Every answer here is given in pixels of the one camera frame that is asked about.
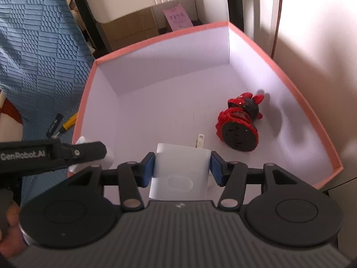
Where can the white folding chair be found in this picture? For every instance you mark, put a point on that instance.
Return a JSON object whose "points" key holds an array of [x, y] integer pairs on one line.
{"points": [[92, 28]]}

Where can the striped blanket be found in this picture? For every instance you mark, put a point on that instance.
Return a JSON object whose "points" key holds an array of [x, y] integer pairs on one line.
{"points": [[8, 111]]}

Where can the brown cardboard box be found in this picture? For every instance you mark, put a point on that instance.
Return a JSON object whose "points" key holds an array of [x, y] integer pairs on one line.
{"points": [[131, 30]]}

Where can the person's left hand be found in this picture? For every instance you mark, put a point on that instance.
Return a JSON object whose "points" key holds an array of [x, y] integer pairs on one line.
{"points": [[12, 217]]}

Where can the black flat stick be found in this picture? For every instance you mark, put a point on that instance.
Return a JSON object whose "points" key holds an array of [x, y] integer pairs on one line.
{"points": [[55, 126]]}

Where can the blue textured cover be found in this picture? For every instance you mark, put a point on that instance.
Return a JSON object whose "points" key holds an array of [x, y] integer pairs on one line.
{"points": [[41, 47]]}

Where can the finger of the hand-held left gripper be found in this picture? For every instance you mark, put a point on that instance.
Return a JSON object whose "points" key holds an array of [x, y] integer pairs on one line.
{"points": [[89, 150]]}

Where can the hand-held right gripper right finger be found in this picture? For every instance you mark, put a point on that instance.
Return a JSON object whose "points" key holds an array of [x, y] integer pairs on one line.
{"points": [[216, 169]]}

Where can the white figurine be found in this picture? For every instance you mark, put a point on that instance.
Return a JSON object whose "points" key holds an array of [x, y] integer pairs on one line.
{"points": [[110, 160]]}

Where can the pink cardboard box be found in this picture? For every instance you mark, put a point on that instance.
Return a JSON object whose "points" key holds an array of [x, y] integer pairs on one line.
{"points": [[167, 95]]}

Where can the pink paper note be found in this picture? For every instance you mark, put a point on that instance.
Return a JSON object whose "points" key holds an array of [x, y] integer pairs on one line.
{"points": [[178, 18]]}

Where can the red and black toy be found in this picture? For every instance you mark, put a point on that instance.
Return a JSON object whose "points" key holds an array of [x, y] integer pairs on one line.
{"points": [[239, 128]]}

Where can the white charger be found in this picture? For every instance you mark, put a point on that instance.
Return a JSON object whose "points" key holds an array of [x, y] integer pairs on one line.
{"points": [[181, 167]]}

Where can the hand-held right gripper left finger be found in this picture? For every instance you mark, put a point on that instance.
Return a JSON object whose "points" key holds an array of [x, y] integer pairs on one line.
{"points": [[147, 170]]}

